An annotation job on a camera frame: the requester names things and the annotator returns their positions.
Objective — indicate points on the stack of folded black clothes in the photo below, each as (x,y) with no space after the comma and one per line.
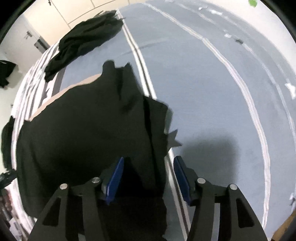
(8,143)

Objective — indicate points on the striped star print bed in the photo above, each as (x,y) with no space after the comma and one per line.
(208,92)

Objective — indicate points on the white room door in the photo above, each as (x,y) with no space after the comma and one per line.
(30,27)

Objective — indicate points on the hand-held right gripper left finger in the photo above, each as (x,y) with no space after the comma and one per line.
(114,180)

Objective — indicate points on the cream four-door wardrobe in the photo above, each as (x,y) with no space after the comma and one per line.
(69,11)

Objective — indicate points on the black jacket with white stripes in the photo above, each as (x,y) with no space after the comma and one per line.
(7,73)

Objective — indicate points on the grey upright suitcase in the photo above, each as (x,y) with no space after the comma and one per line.
(42,44)

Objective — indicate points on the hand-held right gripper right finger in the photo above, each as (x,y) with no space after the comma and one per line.
(181,178)

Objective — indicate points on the white headboard with green apples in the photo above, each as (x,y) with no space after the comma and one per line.
(266,16)

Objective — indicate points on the black garment with beige lining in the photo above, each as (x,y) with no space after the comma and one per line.
(92,127)

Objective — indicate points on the pile of black clothes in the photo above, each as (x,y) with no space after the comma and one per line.
(85,39)

